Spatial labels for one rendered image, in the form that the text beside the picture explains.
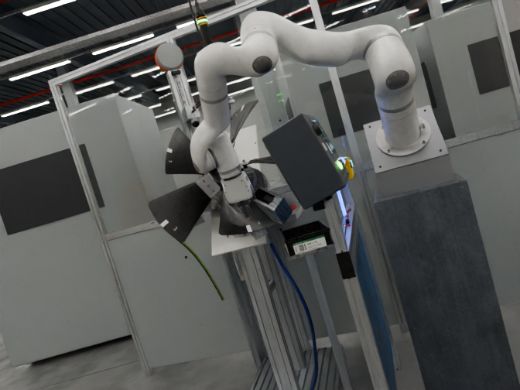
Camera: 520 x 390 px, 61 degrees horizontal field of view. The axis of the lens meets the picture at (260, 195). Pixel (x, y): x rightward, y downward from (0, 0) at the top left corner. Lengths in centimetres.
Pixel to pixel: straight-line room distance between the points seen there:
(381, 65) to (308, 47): 21
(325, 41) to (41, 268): 342
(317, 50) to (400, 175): 55
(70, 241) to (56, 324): 74
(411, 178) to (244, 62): 72
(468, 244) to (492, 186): 104
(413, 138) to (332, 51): 48
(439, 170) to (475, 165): 98
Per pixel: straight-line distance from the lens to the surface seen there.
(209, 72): 131
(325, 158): 97
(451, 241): 159
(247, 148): 221
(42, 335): 442
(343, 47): 133
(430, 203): 155
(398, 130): 156
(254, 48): 121
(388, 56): 133
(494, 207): 263
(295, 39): 131
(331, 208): 127
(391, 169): 159
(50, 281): 423
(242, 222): 168
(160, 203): 189
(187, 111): 244
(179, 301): 295
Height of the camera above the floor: 118
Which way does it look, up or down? 4 degrees down
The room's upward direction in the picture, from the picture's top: 17 degrees counter-clockwise
